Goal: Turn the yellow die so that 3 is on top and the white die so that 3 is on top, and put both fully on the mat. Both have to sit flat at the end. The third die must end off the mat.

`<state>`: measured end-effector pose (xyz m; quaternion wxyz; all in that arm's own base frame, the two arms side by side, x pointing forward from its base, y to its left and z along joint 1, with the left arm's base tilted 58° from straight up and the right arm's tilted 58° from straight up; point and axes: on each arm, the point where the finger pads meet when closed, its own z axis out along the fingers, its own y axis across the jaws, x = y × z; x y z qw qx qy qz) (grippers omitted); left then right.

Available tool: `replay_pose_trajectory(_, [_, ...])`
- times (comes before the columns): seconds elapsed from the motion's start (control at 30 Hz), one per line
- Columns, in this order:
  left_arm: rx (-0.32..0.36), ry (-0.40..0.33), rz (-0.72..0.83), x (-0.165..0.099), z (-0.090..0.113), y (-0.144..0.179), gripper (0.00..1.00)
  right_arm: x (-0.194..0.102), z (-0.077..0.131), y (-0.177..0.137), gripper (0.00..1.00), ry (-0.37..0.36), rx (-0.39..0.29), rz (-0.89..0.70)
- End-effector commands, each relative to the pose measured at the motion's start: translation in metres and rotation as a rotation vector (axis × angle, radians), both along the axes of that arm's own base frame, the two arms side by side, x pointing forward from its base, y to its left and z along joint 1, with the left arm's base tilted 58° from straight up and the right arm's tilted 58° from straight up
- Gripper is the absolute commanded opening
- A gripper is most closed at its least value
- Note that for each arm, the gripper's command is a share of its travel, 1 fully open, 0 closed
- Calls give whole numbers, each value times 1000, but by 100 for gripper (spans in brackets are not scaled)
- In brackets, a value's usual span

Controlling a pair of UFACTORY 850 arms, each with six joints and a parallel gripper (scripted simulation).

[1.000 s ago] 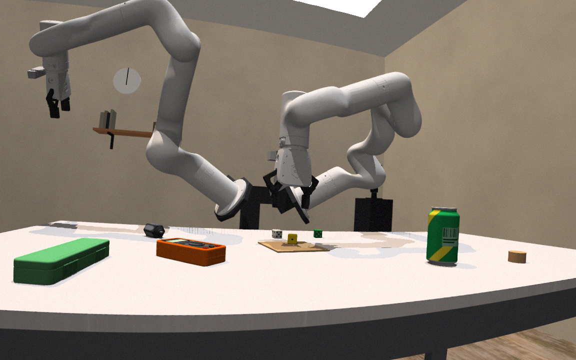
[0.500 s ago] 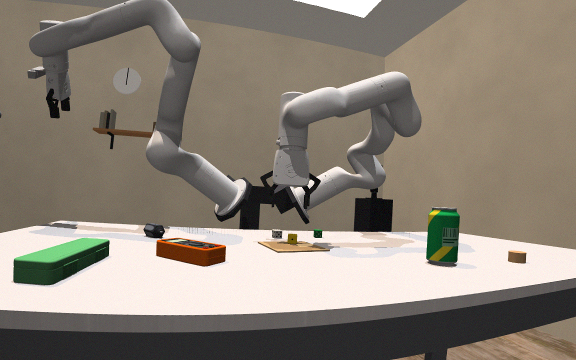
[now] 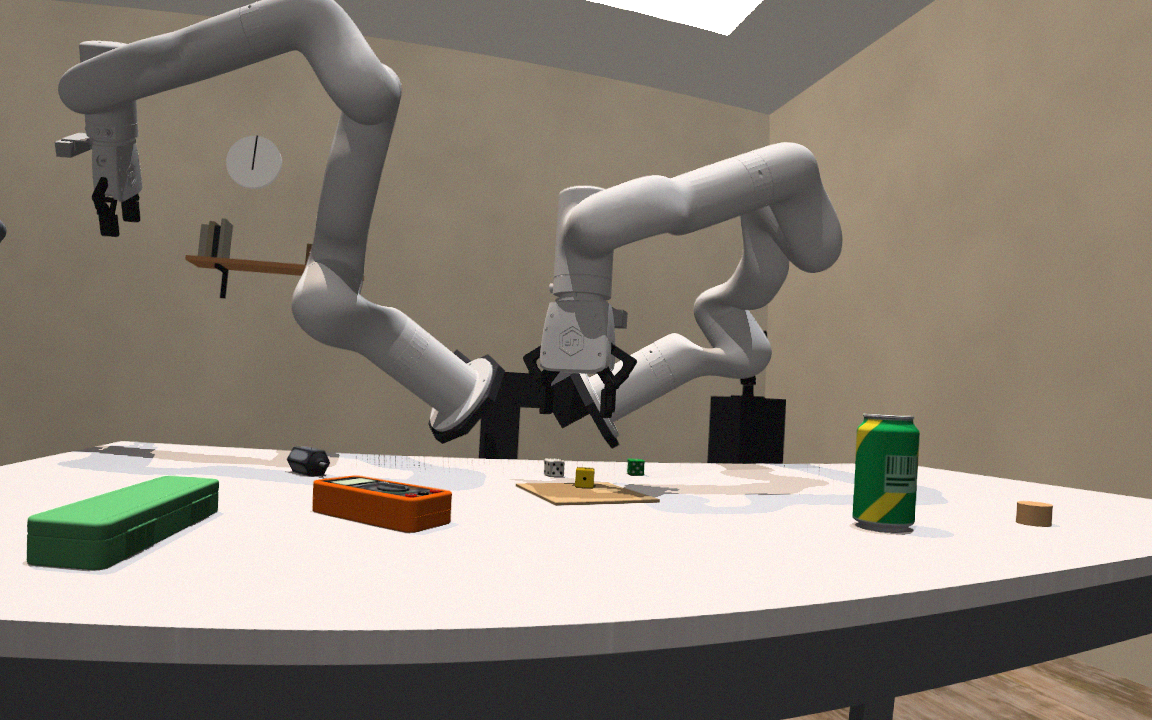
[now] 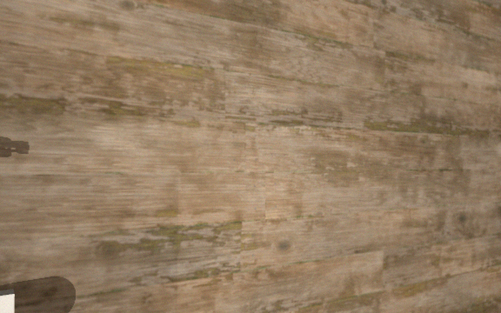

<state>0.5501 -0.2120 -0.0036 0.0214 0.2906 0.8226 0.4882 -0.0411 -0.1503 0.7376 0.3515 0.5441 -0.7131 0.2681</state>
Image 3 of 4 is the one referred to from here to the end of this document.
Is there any tan flat mat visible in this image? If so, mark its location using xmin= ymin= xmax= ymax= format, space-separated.
xmin=515 ymin=482 xmax=660 ymax=506

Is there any brown cylinder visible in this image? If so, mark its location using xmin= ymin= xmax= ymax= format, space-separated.
xmin=1016 ymin=501 xmax=1053 ymax=526

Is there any yellow die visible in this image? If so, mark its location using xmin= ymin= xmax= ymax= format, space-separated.
xmin=575 ymin=467 xmax=594 ymax=488

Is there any orange multimeter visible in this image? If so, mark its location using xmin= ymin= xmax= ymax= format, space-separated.
xmin=312 ymin=476 xmax=452 ymax=532

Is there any green soda can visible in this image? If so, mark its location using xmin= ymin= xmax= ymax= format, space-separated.
xmin=852 ymin=414 xmax=920 ymax=532

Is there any green pencil case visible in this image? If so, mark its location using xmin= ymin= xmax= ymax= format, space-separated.
xmin=26 ymin=476 xmax=219 ymax=570

